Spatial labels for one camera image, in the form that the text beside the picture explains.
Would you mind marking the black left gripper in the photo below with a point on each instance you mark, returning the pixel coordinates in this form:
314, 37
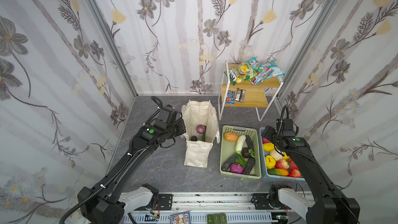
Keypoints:
179, 127

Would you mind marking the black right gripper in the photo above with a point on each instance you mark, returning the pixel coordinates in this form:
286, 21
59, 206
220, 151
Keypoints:
269, 132

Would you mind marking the cream canvas grocery bag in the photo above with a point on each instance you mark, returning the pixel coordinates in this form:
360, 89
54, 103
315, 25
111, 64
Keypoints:
195, 113

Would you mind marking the beige pear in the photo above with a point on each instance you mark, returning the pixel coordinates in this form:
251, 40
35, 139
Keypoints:
276, 155

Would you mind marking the purple onion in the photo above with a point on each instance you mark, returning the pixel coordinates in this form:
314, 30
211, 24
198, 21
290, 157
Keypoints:
201, 129

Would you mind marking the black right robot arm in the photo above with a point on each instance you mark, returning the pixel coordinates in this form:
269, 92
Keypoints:
330, 205

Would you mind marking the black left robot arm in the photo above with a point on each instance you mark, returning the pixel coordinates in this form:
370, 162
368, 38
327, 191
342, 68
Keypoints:
101, 204

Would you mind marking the light teal snack bag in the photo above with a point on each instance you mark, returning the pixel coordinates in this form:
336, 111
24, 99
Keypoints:
276, 70

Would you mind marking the blue candy bag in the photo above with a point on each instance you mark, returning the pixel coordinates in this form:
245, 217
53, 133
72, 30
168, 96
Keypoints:
230, 98

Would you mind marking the yellow green snack bag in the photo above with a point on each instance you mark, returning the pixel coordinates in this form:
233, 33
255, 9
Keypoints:
241, 73

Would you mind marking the red pomegranate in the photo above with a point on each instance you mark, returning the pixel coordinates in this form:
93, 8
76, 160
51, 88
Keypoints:
264, 141

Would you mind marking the yellow lemon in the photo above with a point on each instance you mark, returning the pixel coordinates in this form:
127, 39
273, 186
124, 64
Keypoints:
268, 147

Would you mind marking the yellow bell pepper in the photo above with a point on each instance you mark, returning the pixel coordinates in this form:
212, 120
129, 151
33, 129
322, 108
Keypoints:
270, 162

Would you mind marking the green orange mango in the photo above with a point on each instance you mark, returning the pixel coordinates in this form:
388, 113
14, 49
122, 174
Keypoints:
278, 172

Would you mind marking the red strawberry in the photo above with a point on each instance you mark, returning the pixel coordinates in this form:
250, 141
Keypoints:
295, 173

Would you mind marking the white radish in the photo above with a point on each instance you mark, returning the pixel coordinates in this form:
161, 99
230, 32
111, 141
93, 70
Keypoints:
240, 143

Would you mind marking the mangosteen dark brown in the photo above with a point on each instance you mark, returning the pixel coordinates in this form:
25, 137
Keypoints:
247, 152

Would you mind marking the blue plastic basket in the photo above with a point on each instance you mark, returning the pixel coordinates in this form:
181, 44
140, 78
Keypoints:
264, 169

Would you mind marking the dark cucumber right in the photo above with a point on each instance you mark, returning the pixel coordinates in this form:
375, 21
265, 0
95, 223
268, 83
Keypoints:
249, 166

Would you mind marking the dark cucumber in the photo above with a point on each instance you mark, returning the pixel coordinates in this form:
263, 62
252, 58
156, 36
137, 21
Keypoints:
228, 162
249, 166

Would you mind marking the green plastic basket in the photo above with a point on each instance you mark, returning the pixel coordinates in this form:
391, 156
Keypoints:
227, 150

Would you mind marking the white wooden two-tier shelf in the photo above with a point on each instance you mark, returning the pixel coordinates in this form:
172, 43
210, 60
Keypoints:
259, 97

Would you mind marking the orange bread roll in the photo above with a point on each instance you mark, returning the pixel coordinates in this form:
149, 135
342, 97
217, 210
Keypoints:
231, 136

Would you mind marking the green leafy vegetable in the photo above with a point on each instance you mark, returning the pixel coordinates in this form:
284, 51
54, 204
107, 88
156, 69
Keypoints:
241, 160

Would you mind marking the brown chocolate bar pack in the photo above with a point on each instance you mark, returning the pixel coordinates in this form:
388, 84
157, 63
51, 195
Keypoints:
240, 95

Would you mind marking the magenta purple cabbage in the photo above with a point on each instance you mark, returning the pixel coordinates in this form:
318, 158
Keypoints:
236, 168

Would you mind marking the dark cucumber left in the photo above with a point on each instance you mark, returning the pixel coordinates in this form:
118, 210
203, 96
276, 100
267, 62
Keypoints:
228, 162

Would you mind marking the printed card box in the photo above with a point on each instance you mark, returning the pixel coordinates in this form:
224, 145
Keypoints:
180, 218

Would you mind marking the green button pad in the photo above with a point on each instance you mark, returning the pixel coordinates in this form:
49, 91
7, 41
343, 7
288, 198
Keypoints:
216, 218

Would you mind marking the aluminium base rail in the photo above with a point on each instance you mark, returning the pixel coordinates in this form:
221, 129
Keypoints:
239, 207

